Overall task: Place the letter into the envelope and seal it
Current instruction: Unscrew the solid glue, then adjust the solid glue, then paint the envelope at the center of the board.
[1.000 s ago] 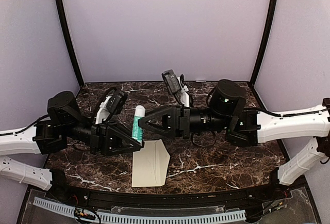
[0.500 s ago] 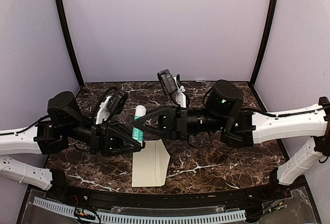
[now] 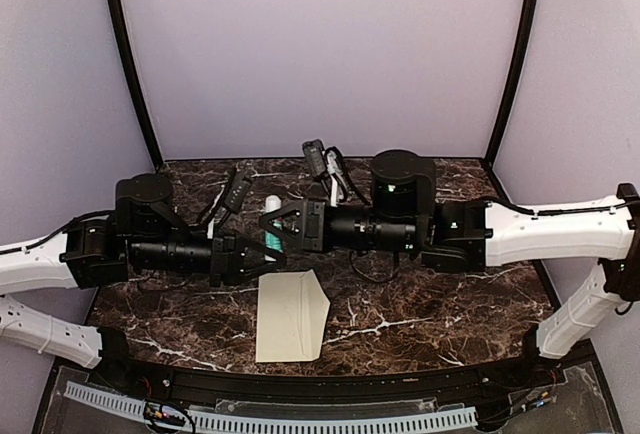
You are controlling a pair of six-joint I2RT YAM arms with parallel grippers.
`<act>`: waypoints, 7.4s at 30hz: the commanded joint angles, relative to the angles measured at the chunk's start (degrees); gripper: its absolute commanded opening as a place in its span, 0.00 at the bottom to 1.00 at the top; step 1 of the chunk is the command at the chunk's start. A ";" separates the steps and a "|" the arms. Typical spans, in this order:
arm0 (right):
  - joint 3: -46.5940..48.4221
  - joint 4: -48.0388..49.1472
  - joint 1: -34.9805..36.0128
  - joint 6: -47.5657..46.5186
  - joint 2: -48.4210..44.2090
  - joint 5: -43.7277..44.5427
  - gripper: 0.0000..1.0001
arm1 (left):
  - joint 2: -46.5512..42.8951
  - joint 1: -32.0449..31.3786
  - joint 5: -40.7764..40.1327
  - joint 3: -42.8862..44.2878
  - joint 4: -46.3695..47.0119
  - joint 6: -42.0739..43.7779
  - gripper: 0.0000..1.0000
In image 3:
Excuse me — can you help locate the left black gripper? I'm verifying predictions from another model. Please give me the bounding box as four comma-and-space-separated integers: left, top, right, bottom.
129, 225, 288, 288

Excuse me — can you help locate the green white glue stick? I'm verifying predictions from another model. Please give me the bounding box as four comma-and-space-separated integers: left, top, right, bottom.
263, 195, 284, 264

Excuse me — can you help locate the cream paper envelope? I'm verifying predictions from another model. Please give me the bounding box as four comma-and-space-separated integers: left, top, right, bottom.
255, 270, 330, 363

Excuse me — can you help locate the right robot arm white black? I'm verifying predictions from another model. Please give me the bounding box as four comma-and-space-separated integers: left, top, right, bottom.
259, 145, 639, 388

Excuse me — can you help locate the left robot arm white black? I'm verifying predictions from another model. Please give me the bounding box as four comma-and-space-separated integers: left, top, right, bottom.
1, 174, 286, 390

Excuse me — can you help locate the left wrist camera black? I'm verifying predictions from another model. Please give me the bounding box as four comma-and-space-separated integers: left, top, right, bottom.
196, 167, 253, 236

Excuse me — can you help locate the white slotted cable duct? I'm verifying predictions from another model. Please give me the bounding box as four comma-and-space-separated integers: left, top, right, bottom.
64, 382, 478, 433

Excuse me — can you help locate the black front table rail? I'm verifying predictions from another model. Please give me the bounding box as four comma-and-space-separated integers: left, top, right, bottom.
89, 341, 563, 405

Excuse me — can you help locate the small circuit board with wires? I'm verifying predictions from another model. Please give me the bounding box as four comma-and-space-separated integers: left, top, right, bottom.
142, 403, 187, 428

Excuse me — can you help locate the left black frame post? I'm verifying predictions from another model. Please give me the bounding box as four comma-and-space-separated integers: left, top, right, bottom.
107, 0, 164, 170

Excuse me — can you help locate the black frame post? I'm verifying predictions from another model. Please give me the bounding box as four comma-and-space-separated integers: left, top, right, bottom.
107, 0, 164, 170
483, 0, 538, 169

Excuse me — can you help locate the right black frame post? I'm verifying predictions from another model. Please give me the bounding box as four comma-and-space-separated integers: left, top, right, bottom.
483, 0, 538, 169

